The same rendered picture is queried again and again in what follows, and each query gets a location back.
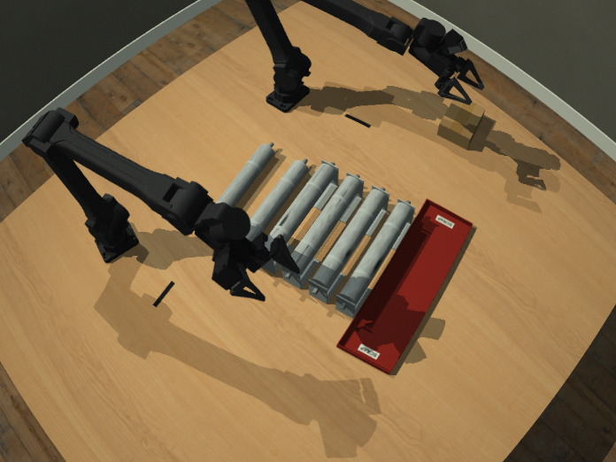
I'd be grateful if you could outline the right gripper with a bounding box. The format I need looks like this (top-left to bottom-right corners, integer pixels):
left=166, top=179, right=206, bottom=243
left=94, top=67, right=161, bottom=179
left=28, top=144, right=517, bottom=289
left=229, top=232, right=300, bottom=302

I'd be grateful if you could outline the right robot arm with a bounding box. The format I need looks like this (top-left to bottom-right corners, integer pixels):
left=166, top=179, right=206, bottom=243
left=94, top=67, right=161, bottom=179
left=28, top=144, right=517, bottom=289
left=21, top=107, right=256, bottom=291

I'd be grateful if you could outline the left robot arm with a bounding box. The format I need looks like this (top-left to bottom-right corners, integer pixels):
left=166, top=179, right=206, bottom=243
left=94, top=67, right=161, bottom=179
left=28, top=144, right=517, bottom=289
left=245, top=0, right=467, bottom=112

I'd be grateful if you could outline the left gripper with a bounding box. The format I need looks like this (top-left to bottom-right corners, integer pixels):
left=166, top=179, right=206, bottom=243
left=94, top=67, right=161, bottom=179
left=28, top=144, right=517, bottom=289
left=424, top=51, right=484, bottom=105

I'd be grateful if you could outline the red rectangular tray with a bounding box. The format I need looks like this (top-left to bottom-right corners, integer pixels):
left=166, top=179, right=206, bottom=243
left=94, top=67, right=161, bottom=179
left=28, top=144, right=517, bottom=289
left=336, top=199, right=473, bottom=375

